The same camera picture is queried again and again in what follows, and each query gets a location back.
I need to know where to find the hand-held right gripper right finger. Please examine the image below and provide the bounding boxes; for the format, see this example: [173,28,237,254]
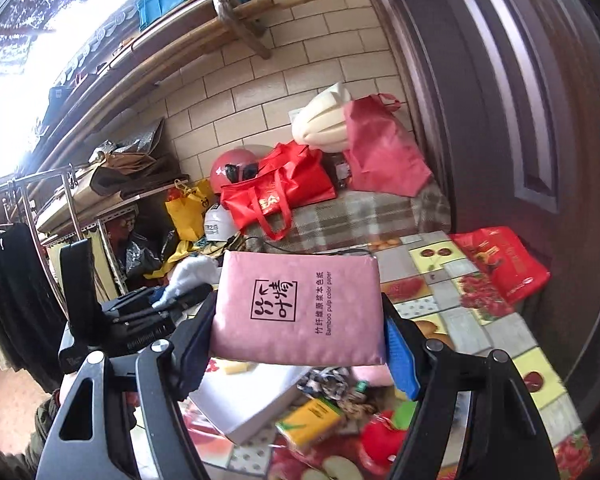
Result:
[381,299,564,480]

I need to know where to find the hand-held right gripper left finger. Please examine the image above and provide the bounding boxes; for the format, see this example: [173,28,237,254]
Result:
[35,290,220,480]

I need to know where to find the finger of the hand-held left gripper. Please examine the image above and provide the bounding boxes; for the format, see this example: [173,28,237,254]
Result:
[152,283,215,318]

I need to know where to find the white fluffy cloth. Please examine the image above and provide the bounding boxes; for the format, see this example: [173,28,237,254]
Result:
[150,255,222,311]

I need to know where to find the white box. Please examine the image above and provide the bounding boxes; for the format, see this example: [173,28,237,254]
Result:
[187,357,313,446]

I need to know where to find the pink tissue pack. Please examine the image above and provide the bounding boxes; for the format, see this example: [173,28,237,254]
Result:
[209,250,387,367]

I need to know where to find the green soft item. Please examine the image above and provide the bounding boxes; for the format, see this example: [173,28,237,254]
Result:
[391,400,419,432]

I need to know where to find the black plastic bag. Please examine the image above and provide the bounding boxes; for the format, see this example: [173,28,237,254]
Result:
[124,234,164,277]

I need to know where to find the narrow black hanging garment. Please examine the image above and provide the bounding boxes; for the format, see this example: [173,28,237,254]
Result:
[59,238,104,333]

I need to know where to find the black and white patterned cloth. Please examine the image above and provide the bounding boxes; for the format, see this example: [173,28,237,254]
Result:
[297,366,377,422]

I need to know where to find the white helmet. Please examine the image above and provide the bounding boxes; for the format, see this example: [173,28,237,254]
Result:
[203,203,242,242]

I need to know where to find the red plush toy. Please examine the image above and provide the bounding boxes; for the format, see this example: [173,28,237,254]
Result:
[359,410,412,467]

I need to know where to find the fruit print tablecloth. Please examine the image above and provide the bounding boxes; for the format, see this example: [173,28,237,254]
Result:
[180,230,594,480]

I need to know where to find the yellow shopping bag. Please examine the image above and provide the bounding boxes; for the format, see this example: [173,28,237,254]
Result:
[166,179,217,244]

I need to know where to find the yellow green tissue pack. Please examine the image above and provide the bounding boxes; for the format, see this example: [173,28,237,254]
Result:
[275,397,344,449]

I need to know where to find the large black hanging garment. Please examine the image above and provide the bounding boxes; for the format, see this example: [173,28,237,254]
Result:
[0,221,70,392]

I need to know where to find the metal storage shelf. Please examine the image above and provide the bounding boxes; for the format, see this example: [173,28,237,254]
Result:
[34,160,192,302]

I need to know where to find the black goggles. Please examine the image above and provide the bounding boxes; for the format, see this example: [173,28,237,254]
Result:
[225,161,259,184]

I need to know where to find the person's olive clothing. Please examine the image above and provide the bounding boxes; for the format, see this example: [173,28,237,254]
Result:
[21,392,64,479]

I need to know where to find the red plastic bag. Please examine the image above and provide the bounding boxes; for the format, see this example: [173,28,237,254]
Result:
[451,226,552,307]

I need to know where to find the red tote bag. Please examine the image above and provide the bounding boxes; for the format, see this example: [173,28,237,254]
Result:
[220,141,339,242]

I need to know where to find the pink helmet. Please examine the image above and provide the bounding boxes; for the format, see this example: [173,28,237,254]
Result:
[209,145,277,194]

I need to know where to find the plaid covered bench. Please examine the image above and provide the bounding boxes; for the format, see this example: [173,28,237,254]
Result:
[235,180,452,257]

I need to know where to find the silver foil bag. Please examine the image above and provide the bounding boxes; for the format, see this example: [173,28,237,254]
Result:
[97,119,167,162]

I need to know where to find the metal clothes rack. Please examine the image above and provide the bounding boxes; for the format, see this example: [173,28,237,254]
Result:
[0,162,108,311]

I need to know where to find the brown printed box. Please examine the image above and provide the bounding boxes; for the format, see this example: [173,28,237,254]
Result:
[330,152,354,189]

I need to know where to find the pink-red nonwoven bag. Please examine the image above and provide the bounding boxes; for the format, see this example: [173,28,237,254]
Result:
[342,92,434,196]

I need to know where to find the cream foam pillow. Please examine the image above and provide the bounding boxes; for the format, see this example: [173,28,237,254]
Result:
[291,81,354,154]

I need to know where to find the dark brown door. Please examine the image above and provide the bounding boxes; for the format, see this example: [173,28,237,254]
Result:
[352,0,600,413]

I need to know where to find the black cable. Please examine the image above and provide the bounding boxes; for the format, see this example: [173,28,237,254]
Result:
[239,236,377,262]

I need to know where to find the metal pipe bracket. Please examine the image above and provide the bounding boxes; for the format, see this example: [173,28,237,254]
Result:
[204,0,274,59]

